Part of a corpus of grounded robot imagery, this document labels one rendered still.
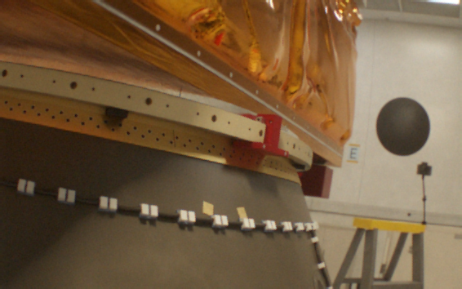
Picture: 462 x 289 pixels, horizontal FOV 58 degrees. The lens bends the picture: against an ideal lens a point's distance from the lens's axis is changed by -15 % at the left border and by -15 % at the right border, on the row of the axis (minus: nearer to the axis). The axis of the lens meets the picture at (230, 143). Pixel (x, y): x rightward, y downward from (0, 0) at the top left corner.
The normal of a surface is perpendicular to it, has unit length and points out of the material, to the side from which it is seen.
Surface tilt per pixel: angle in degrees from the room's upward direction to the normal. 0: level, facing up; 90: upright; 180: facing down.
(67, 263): 62
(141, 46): 90
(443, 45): 90
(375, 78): 90
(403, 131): 90
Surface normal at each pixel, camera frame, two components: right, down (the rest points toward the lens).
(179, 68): 0.89, 0.10
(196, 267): 0.61, -0.45
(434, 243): -0.40, -0.16
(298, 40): 0.47, 0.10
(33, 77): 0.25, -0.07
